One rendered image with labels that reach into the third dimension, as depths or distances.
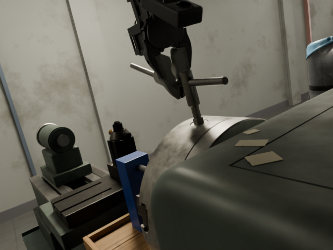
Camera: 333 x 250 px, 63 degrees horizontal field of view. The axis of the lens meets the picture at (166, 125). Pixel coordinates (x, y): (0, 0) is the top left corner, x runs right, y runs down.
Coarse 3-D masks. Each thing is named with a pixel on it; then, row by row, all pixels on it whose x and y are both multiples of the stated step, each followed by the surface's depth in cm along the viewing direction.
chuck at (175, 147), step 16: (176, 128) 50; (192, 128) 48; (208, 128) 45; (160, 144) 49; (176, 144) 46; (192, 144) 43; (160, 160) 46; (176, 160) 43; (144, 176) 47; (144, 192) 46
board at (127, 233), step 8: (128, 216) 88; (112, 224) 85; (120, 224) 86; (128, 224) 86; (96, 232) 82; (104, 232) 83; (112, 232) 84; (120, 232) 83; (128, 232) 82; (136, 232) 81; (88, 240) 79; (96, 240) 82; (104, 240) 81; (112, 240) 80; (120, 240) 79; (128, 240) 78; (136, 240) 78; (144, 240) 77; (88, 248) 78; (96, 248) 74; (104, 248) 77; (112, 248) 76; (120, 248) 75; (128, 248) 75; (136, 248) 74; (144, 248) 73
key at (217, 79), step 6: (132, 66) 65; (138, 66) 63; (144, 72) 60; (150, 72) 58; (198, 78) 44; (204, 78) 42; (210, 78) 41; (216, 78) 40; (222, 78) 38; (180, 84) 49; (192, 84) 45; (198, 84) 44; (204, 84) 42; (210, 84) 41; (216, 84) 40; (222, 84) 39
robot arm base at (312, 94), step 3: (309, 87) 84; (312, 87) 82; (315, 87) 80; (318, 87) 80; (321, 87) 79; (324, 87) 78; (327, 87) 78; (330, 87) 77; (312, 90) 82; (315, 90) 81; (318, 90) 80; (321, 90) 79; (324, 90) 78; (327, 90) 78; (309, 93) 85; (312, 93) 82; (315, 93) 81; (318, 93) 80; (321, 93) 79; (309, 96) 84; (312, 96) 82; (315, 96) 81; (309, 99) 85
